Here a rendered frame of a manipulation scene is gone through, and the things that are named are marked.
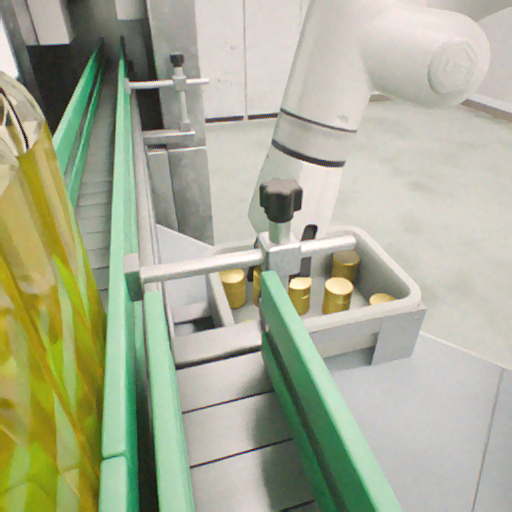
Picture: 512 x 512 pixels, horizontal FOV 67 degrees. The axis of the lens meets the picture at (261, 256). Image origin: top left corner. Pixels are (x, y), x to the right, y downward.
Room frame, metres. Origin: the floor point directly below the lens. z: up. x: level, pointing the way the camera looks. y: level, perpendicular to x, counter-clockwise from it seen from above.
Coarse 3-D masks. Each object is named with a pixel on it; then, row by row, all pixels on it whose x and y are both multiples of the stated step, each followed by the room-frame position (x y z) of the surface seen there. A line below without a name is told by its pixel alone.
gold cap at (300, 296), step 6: (294, 282) 0.38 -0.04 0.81; (300, 282) 0.38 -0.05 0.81; (306, 282) 0.38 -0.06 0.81; (294, 288) 0.37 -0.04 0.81; (300, 288) 0.37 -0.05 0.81; (306, 288) 0.37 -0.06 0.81; (288, 294) 0.37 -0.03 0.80; (294, 294) 0.37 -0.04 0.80; (300, 294) 0.37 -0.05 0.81; (306, 294) 0.37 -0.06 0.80; (294, 300) 0.37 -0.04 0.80; (300, 300) 0.37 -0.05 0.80; (306, 300) 0.37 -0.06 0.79; (294, 306) 0.37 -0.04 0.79; (300, 306) 0.37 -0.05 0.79; (306, 306) 0.37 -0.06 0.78; (300, 312) 0.37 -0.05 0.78; (306, 312) 0.37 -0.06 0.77
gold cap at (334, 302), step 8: (328, 280) 0.39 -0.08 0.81; (336, 280) 0.39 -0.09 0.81; (344, 280) 0.39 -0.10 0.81; (328, 288) 0.37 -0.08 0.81; (336, 288) 0.37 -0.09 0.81; (344, 288) 0.37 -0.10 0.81; (352, 288) 0.37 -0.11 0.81; (328, 296) 0.37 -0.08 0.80; (336, 296) 0.36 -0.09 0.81; (344, 296) 0.36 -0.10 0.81; (328, 304) 0.36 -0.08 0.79; (336, 304) 0.36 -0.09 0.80; (344, 304) 0.36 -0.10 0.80; (328, 312) 0.36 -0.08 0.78; (336, 312) 0.36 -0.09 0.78
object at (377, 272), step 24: (360, 240) 0.45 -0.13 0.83; (312, 264) 0.45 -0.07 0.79; (360, 264) 0.43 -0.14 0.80; (384, 264) 0.39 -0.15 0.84; (216, 288) 0.34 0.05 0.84; (312, 288) 0.42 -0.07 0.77; (360, 288) 0.42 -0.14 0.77; (384, 288) 0.38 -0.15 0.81; (408, 288) 0.34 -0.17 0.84; (240, 312) 0.37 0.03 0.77; (312, 312) 0.37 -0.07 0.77; (360, 312) 0.30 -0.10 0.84; (384, 312) 0.30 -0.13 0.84
